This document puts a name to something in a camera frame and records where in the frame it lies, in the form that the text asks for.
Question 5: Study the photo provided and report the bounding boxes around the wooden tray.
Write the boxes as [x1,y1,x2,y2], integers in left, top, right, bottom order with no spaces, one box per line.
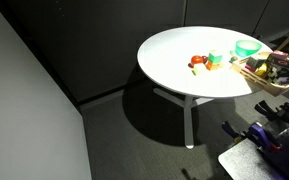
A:
[231,50,289,98]

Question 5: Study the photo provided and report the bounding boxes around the black soft block letter D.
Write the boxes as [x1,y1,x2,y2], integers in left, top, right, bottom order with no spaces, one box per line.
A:
[266,54,289,71]

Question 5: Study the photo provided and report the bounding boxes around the black soft block letter A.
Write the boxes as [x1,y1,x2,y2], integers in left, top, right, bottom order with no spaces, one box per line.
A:
[266,67,289,86]

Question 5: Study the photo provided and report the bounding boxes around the yellow toy banana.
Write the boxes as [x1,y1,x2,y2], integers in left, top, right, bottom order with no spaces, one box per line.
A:
[255,62,269,78]

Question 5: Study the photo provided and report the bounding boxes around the grey cube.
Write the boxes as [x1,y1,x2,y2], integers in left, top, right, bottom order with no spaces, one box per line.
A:
[245,55,267,70]

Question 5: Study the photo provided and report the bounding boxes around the green translucent bowl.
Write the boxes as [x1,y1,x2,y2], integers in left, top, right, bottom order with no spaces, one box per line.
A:
[234,39,263,58]

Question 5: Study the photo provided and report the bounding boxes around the orange cube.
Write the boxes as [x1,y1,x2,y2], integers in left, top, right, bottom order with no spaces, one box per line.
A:
[205,61,220,71]

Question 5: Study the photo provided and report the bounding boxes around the pale green cube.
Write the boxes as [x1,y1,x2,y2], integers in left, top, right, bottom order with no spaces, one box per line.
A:
[192,63,207,76]

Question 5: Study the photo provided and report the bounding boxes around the robot stand top plate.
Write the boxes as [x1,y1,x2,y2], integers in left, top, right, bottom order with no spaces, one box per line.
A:
[217,138,287,180]

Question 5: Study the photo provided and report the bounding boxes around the white table pedestal base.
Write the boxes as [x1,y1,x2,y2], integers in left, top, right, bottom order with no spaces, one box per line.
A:
[152,87,215,150]

